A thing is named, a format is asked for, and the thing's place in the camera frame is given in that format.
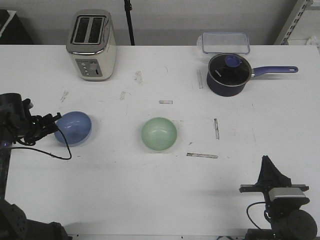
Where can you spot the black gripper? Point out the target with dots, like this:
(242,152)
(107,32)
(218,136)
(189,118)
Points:
(276,178)
(30,130)

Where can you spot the blue bowl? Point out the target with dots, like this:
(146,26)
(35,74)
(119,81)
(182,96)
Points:
(76,126)

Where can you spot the green bowl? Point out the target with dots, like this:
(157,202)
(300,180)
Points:
(159,134)

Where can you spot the silver two-slot toaster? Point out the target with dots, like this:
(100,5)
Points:
(91,44)

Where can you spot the glass pot lid blue knob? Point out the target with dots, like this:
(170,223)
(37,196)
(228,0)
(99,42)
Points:
(229,69)

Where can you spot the black tripod pole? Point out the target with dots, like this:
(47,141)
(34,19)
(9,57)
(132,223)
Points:
(128,9)

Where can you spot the clear plastic food container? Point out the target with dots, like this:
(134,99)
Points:
(223,42)

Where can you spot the grey metal shelf upright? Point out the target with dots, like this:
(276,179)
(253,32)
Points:
(295,15)

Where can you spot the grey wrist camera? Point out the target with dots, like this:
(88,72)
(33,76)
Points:
(288,195)

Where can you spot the blue saucepan with handle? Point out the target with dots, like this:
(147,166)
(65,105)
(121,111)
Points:
(225,91)

